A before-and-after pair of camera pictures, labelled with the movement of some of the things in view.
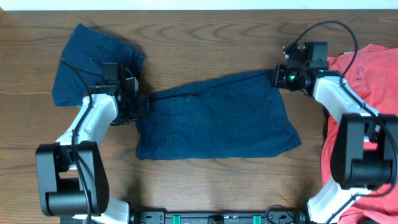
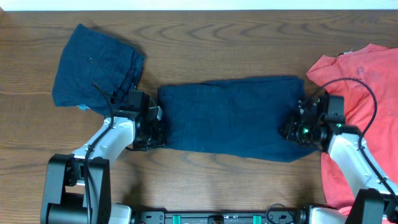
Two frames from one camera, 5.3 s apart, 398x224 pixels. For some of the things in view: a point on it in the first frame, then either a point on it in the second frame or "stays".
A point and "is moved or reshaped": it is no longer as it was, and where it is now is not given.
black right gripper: (278, 81) → (291, 132)
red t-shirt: (372, 71) stays
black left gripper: (144, 107) → (154, 135)
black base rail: (218, 217) stays
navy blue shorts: (237, 116) is moved or reshaped
